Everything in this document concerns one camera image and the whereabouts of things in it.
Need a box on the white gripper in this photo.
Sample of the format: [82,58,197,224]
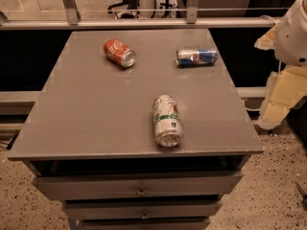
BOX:
[254,0,307,129]

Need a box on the blue silver redbull can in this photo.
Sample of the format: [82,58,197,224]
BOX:
[177,49,218,67]

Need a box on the grey drawer cabinet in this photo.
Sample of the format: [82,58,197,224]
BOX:
[10,29,262,230]

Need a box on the metal railing frame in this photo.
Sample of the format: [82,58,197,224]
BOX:
[0,0,295,30]

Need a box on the white green 7up can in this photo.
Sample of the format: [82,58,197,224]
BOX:
[153,95,183,148]

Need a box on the red coca-cola can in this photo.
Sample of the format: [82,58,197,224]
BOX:
[103,38,136,68]

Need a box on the black office chair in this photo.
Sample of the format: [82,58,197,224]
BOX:
[107,0,138,18]

